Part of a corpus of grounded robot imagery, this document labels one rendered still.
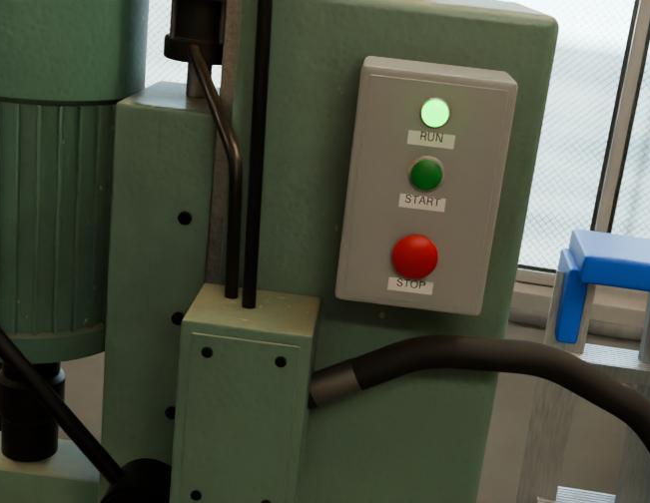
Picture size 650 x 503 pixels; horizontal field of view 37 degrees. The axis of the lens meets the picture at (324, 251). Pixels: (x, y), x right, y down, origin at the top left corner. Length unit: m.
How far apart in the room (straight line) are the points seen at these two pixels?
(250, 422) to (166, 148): 0.22
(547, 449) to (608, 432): 0.77
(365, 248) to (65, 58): 0.27
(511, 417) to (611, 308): 0.35
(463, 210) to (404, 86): 0.09
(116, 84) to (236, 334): 0.24
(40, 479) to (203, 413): 0.29
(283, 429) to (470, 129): 0.24
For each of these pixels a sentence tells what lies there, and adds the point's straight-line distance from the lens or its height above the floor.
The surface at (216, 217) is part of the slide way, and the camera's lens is 0.75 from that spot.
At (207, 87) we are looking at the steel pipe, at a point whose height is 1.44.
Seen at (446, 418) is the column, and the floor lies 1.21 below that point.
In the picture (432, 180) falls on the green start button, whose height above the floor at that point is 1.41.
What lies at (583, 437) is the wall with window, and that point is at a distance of 2.38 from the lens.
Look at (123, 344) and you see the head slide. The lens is 0.81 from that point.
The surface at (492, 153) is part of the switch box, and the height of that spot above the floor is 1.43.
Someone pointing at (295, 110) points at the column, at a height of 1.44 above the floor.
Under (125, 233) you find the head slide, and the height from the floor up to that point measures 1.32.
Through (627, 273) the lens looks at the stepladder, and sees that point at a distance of 1.50.
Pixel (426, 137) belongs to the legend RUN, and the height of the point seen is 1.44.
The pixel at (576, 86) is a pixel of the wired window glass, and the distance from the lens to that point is 2.21.
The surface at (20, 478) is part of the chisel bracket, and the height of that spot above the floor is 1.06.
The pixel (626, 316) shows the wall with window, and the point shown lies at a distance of 2.27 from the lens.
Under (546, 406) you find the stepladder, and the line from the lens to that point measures 1.59.
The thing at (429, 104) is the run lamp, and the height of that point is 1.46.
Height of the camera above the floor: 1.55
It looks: 17 degrees down
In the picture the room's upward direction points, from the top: 6 degrees clockwise
